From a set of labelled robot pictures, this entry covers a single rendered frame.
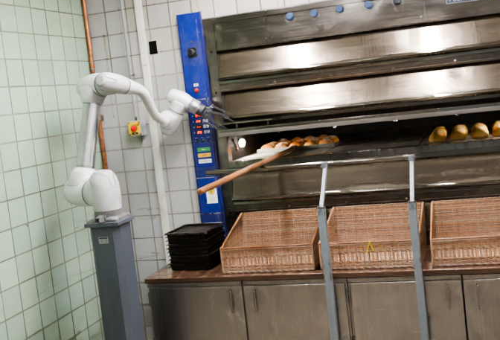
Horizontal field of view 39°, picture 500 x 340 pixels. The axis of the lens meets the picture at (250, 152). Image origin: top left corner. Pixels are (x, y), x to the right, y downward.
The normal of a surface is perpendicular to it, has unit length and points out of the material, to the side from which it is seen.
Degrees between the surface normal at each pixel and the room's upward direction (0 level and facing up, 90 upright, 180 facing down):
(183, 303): 90
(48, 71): 90
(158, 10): 90
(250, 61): 69
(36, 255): 90
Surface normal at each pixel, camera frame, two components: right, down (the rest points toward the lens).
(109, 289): -0.29, 0.11
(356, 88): -0.32, -0.24
